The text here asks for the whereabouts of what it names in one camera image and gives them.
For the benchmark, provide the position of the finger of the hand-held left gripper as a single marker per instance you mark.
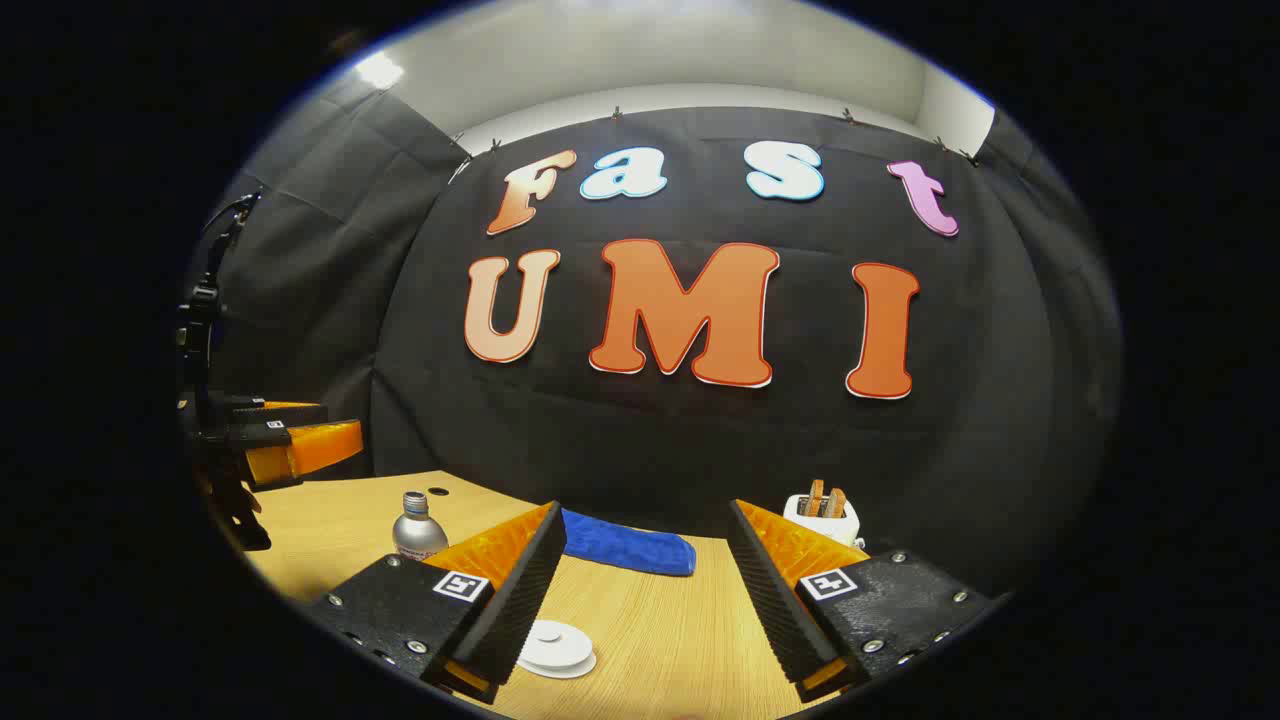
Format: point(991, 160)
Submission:
point(290, 414)
point(320, 445)

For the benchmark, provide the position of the white toaster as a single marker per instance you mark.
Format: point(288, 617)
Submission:
point(825, 528)

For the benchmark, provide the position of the silver water bottle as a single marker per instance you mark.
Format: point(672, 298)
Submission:
point(418, 535)

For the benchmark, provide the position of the blue towel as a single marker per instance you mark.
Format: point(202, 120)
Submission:
point(625, 545)

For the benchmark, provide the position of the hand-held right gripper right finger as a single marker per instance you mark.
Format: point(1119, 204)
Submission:
point(775, 600)

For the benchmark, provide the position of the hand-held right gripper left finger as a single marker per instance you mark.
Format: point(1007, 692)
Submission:
point(520, 600)

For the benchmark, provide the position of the ceiling light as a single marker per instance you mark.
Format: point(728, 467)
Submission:
point(380, 70)

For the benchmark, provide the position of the toast slice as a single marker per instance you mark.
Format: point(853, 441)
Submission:
point(815, 497)
point(835, 503)

